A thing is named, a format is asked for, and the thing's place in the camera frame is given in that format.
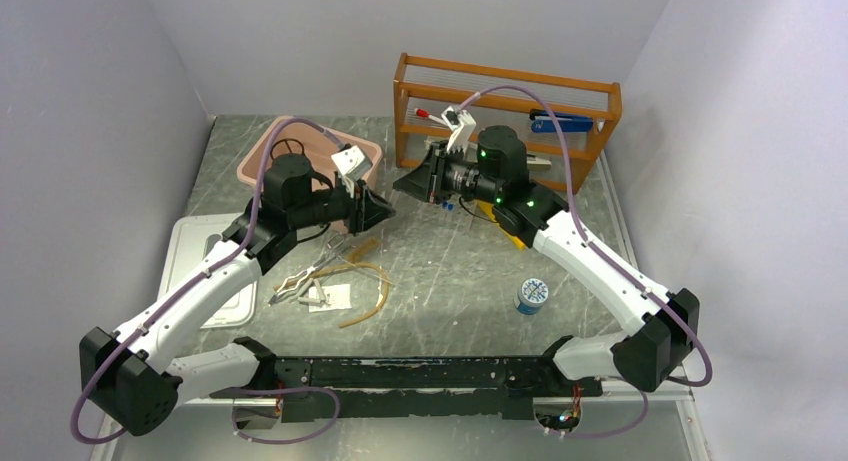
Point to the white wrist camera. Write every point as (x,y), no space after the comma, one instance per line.
(462,125)
(352,163)

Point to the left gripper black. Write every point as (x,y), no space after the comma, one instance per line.
(375,209)

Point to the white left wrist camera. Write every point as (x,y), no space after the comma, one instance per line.
(352,163)

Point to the black metal ring stand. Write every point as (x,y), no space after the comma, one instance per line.
(287,145)

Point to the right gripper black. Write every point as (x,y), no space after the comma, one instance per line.
(418,183)

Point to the amber rubber tubing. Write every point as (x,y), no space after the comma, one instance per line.
(367,302)

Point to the pink plastic bin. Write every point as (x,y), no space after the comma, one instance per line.
(265,153)

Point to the metal crucible tongs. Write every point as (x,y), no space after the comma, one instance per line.
(293,283)

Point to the blue stapler on shelf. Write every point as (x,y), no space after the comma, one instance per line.
(541,122)

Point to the blue white round jar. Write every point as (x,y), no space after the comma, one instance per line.
(531,296)

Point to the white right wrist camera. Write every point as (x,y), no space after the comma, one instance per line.
(462,125)

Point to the red white marker pen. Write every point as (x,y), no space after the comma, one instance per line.
(421,113)

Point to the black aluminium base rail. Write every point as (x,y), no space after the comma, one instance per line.
(345,387)

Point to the white plastic bin lid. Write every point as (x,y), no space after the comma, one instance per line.
(192,239)

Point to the orange wooden shelf rack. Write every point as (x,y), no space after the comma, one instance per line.
(430,85)

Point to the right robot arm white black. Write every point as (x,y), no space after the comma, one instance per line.
(658,326)

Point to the white stapler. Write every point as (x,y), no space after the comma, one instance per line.
(538,162)

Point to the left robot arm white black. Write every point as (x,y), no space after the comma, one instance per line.
(155,335)

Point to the small white paper packet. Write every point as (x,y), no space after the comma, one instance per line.
(335,297)

